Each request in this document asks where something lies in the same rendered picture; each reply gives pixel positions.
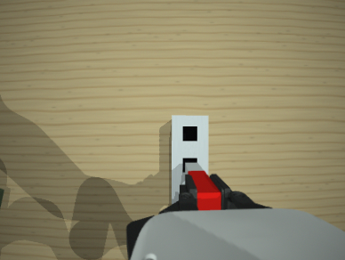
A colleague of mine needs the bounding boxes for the light grey block with square holes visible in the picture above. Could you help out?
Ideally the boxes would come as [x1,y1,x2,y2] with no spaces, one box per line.
[172,116,208,204]

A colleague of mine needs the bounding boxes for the red square pin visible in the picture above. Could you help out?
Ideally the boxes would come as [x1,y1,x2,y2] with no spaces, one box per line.
[185,163,221,210]

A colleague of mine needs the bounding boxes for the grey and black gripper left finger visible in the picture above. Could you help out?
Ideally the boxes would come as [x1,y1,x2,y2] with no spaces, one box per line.
[126,175,198,260]

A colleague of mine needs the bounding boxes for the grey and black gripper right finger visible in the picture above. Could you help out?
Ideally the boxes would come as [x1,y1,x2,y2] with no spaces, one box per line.
[210,174,272,210]

